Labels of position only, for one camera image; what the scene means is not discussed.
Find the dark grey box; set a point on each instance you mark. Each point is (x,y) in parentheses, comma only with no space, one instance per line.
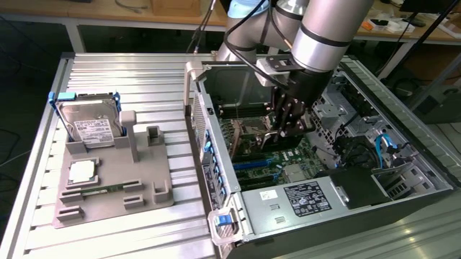
(439,105)

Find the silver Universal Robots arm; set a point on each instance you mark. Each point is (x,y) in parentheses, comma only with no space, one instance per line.
(324,40)

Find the gpu card with metal bracket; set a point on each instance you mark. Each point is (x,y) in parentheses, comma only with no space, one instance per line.
(281,148)

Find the open black PC case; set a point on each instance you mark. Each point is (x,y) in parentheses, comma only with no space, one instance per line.
(343,232)

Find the green RAM stick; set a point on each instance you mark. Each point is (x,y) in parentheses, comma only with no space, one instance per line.
(101,189)

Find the hard disk in blue carrier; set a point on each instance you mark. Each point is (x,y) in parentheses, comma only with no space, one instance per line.
(79,113)

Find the grey power supply unit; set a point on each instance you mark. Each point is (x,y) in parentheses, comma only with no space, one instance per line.
(260,213)

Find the black monitor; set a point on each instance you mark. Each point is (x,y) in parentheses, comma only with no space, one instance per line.
(432,5)

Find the grey metal disk bay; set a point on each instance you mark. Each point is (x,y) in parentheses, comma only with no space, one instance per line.
(404,186)

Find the black tripod pole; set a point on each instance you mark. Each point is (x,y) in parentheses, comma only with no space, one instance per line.
(433,24)

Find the grey plastic parts rack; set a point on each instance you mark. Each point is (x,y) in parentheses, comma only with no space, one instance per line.
(111,167)

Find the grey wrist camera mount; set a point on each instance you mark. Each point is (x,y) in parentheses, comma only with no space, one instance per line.
(274,68)

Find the blue expansion slot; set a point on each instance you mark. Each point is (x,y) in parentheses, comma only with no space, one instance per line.
(252,164)

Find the silver metal drive cage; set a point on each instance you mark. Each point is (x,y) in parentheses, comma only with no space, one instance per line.
(335,113)

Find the white and black gadget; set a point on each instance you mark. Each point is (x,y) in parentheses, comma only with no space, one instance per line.
(392,25)

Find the black expansion slot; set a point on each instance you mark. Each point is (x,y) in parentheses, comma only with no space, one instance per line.
(257,179)

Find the silver CPU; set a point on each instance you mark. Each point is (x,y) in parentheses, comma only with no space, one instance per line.
(83,172)

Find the CPU socket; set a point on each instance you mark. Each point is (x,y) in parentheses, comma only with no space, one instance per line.
(252,124)

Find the silver chipset heatsink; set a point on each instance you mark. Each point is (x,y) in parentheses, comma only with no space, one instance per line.
(296,174)

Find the brown cardboard box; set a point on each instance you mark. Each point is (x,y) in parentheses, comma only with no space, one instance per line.
(174,6)

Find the black plastic fan shroud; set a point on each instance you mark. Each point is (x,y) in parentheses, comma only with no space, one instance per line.
(356,186)

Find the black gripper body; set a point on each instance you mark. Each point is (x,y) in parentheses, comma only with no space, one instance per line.
(309,83)

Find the small orange box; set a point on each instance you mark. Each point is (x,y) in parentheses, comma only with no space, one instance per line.
(367,25)

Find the blue case release latch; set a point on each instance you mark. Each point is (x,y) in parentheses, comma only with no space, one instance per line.
(222,219)

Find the wooden workbench white frame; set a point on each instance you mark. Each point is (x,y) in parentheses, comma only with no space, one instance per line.
(37,8)
(381,36)

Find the thin metal locking lever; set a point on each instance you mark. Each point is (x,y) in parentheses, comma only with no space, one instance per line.
(238,110)

